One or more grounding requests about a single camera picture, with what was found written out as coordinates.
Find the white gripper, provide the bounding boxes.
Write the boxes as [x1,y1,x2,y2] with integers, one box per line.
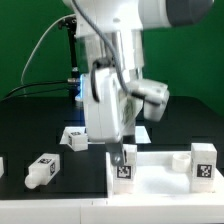
[83,68,143,165]

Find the white square tabletop tray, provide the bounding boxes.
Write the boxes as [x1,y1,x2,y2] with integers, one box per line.
[106,151,224,197]

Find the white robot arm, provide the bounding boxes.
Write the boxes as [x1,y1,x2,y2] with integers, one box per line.
[62,0,214,166]

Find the white left fence piece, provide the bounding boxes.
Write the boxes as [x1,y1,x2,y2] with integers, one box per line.
[0,157,4,178]

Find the white front fence bar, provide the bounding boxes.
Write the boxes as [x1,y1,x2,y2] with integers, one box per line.
[0,197,224,224]

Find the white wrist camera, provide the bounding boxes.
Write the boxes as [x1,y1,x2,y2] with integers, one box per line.
[128,79,170,122]

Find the black camera stand pole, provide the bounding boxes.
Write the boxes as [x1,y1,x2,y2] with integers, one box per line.
[68,28,80,103]

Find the black cables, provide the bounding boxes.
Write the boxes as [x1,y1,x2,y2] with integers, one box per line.
[0,79,75,103]

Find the camera on stand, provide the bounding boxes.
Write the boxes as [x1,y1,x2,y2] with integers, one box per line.
[58,16,77,31]

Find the grey cable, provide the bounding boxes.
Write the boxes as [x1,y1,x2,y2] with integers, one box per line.
[19,13,78,88]

